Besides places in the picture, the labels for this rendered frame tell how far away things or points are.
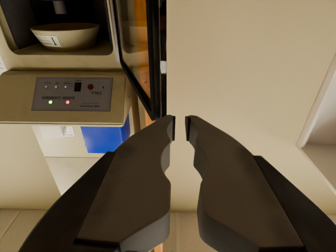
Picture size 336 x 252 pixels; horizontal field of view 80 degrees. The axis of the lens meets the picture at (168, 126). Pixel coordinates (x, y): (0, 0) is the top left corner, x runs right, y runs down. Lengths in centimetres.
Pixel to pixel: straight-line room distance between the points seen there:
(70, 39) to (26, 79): 15
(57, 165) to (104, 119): 37
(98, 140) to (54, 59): 23
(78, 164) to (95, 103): 32
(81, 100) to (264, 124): 96
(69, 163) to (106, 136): 30
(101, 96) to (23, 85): 20
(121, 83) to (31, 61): 24
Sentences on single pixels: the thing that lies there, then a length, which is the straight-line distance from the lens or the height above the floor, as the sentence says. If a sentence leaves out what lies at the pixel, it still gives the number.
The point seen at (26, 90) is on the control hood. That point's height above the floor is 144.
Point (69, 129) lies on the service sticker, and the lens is 70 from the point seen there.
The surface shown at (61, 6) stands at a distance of 67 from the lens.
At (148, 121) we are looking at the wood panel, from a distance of 50.
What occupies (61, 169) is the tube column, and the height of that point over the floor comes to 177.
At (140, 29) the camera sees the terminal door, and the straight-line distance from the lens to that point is 29.
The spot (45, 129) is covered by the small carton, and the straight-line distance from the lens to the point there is 62.
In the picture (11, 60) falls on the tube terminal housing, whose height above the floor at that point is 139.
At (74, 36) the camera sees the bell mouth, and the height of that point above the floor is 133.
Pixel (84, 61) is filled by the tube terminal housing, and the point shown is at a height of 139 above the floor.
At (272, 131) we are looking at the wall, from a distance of 127.
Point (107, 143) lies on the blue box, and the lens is 54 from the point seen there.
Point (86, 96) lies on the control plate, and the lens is 54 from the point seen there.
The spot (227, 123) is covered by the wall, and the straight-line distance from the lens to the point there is 116.
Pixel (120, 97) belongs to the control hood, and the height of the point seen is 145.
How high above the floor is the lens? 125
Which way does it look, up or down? 33 degrees up
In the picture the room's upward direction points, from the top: 180 degrees counter-clockwise
